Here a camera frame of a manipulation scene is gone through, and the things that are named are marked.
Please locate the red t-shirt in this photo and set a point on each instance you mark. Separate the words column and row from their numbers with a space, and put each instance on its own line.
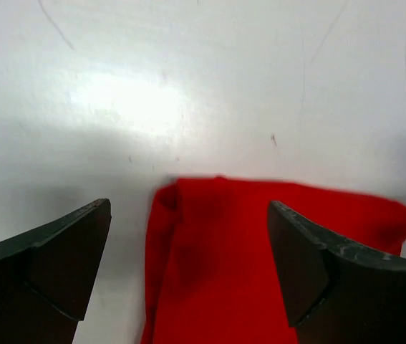
column 209, row 272

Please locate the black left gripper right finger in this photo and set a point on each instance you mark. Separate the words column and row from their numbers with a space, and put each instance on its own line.
column 336, row 290

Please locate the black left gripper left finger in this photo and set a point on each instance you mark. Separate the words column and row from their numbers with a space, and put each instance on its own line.
column 47, row 275

